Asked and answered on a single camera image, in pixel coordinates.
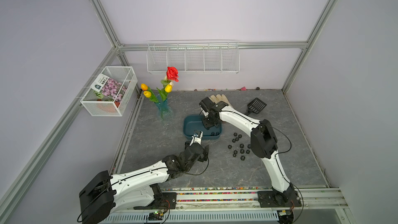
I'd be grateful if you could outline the black slotted plastic scoop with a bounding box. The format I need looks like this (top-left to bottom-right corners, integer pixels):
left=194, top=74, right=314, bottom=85
left=246, top=97, right=267, bottom=115

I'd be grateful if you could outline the teal plastic storage box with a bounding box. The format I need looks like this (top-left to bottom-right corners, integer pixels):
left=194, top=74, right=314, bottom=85
left=183, top=115, right=222, bottom=140

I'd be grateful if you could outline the aluminium front rail frame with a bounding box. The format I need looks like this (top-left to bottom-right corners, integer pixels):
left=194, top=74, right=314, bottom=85
left=98, top=188, right=356, bottom=224

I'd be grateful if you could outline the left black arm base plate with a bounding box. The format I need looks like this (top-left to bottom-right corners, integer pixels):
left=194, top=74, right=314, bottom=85
left=133, top=192, right=177, bottom=210

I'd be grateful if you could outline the yellow tulip lower left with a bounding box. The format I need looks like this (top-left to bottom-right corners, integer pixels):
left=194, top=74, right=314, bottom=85
left=144, top=91, right=152, bottom=98

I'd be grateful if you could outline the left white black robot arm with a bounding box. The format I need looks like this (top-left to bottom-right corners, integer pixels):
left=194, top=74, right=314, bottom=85
left=77, top=142, right=209, bottom=224

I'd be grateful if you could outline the yellow tulip upper left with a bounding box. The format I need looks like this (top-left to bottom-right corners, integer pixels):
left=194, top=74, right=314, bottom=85
left=141, top=84, right=148, bottom=91

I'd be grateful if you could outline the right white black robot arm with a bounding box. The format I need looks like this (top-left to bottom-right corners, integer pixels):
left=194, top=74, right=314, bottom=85
left=200, top=97, right=294, bottom=194

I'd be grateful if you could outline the red artificial rose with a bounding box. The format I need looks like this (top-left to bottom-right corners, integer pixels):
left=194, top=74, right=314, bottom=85
left=166, top=67, right=179, bottom=82

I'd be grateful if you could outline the yellow tulip right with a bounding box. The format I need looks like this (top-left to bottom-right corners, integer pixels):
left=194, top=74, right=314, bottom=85
left=164, top=84, right=173, bottom=93

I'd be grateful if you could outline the yellow tulip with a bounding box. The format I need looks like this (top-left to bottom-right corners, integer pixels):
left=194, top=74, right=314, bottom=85
left=141, top=84, right=148, bottom=91
left=144, top=91, right=152, bottom=98
left=164, top=84, right=173, bottom=93

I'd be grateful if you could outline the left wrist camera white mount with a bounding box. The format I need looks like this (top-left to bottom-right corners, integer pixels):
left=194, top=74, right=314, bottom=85
left=190, top=130, right=203, bottom=146

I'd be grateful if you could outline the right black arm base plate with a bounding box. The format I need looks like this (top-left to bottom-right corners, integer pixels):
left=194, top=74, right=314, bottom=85
left=258, top=189, right=303, bottom=209

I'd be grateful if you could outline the purple flower seed packet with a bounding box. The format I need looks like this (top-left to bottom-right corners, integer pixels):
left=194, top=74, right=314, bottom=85
left=90, top=74, right=127, bottom=103

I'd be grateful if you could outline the white wire side basket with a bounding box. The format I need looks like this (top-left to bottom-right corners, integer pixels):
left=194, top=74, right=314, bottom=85
left=80, top=66, right=137, bottom=117

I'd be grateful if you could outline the beige work glove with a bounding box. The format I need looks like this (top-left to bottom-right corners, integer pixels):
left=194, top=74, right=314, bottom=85
left=209, top=94, right=231, bottom=106

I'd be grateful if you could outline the teal glass flower vase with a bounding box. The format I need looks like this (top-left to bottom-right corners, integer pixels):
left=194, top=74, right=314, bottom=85
left=155, top=100, right=173, bottom=121

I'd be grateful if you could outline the white wire wall shelf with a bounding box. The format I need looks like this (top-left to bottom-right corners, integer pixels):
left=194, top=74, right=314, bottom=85
left=146, top=40, right=240, bottom=74

